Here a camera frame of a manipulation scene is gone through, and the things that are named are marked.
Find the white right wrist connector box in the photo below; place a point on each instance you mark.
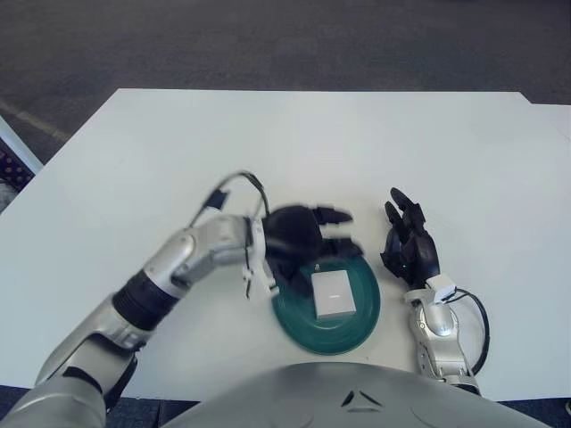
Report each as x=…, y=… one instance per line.
x=442, y=287

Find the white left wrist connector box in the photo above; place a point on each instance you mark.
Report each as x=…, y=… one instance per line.
x=267, y=281

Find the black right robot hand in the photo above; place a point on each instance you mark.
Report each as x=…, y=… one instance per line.
x=415, y=249

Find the green round plate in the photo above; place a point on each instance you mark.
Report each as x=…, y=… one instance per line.
x=330, y=339

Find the dark patterned rug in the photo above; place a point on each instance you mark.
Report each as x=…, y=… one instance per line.
x=11, y=174

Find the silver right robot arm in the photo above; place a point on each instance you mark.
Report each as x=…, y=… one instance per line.
x=439, y=339

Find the grey robot torso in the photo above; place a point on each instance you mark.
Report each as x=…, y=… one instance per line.
x=348, y=401

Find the white furniture frame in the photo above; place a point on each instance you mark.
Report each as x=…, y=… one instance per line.
x=20, y=147

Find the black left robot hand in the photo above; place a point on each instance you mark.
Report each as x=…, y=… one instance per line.
x=290, y=232

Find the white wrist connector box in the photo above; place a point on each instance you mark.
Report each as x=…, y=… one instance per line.
x=442, y=287
x=267, y=281

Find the white square charger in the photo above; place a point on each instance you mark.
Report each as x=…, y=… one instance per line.
x=332, y=294

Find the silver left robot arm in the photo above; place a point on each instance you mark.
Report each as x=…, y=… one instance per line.
x=134, y=303

